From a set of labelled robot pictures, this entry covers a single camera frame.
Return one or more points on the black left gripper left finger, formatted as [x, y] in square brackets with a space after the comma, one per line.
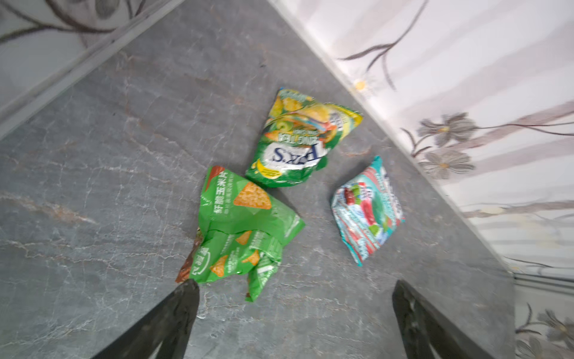
[163, 332]

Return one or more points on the green yellow Fox's candy bag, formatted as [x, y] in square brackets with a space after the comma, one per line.
[296, 138]

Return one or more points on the teal Fox's candy bag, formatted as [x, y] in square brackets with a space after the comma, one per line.
[367, 211]

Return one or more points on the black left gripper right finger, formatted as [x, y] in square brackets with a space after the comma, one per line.
[426, 332]

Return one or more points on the green corn chips bag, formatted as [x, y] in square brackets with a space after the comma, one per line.
[242, 230]

